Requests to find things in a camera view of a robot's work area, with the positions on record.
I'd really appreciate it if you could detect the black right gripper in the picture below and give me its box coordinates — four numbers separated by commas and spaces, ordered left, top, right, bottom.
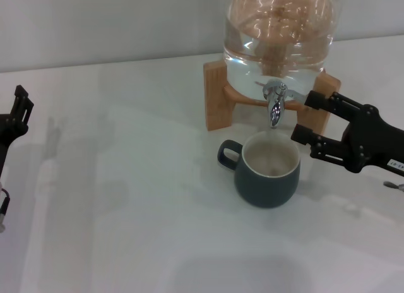
290, 90, 404, 177

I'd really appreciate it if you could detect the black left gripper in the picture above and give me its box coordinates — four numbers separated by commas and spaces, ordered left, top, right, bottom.
0, 85, 34, 180

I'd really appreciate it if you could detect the chrome faucet tap with lever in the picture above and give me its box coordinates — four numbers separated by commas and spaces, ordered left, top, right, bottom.
254, 79, 309, 129

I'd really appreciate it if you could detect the dark teal ceramic mug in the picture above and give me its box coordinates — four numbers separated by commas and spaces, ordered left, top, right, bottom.
217, 131, 301, 208

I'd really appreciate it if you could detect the clear glass water dispenser jar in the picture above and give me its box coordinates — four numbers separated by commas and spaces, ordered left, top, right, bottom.
222, 0, 343, 103

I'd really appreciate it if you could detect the wooden dispenser stand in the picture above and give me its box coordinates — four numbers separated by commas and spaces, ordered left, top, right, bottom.
203, 59, 342, 145

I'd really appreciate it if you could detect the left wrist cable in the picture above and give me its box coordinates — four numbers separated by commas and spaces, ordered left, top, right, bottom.
0, 188, 12, 232

